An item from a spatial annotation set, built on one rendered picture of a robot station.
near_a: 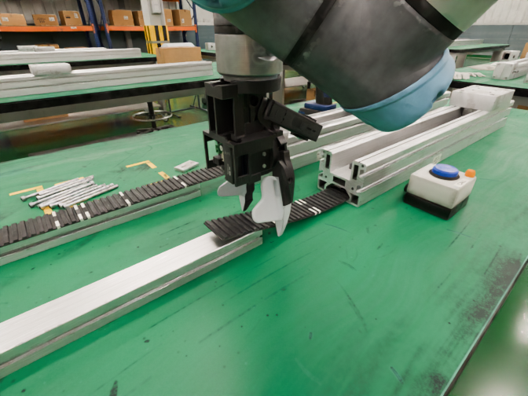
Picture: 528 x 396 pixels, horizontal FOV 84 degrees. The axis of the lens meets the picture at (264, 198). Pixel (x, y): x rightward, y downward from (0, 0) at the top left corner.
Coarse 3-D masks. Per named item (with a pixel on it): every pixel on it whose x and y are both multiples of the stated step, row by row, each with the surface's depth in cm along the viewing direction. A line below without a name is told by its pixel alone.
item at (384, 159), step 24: (432, 120) 77; (456, 120) 73; (480, 120) 82; (504, 120) 95; (336, 144) 58; (360, 144) 59; (384, 144) 65; (408, 144) 58; (432, 144) 65; (456, 144) 74; (336, 168) 57; (360, 168) 50; (384, 168) 54; (408, 168) 61; (360, 192) 52
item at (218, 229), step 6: (204, 222) 42; (210, 222) 41; (216, 222) 41; (210, 228) 40; (216, 228) 40; (222, 228) 40; (216, 234) 39; (222, 234) 39; (228, 234) 39; (222, 240) 38
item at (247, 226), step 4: (232, 216) 44; (236, 216) 44; (240, 216) 44; (232, 220) 43; (236, 220) 43; (240, 220) 44; (244, 220) 43; (236, 224) 42; (240, 224) 42; (244, 224) 43; (248, 224) 42; (244, 228) 41; (248, 228) 41; (252, 228) 42; (256, 228) 42; (248, 232) 41; (252, 232) 41
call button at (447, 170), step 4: (436, 164) 52; (440, 164) 52; (444, 164) 52; (432, 168) 52; (436, 168) 51; (440, 168) 51; (444, 168) 51; (448, 168) 51; (452, 168) 51; (456, 168) 51; (436, 172) 51; (440, 172) 50; (444, 172) 50; (448, 172) 50; (452, 172) 49; (456, 172) 50; (444, 176) 50; (448, 176) 50; (452, 176) 50
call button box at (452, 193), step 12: (420, 180) 51; (432, 180) 50; (444, 180) 50; (456, 180) 50; (468, 180) 50; (408, 192) 54; (420, 192) 52; (432, 192) 50; (444, 192) 49; (456, 192) 47; (468, 192) 52; (420, 204) 52; (432, 204) 51; (444, 204) 49; (456, 204) 50; (444, 216) 50
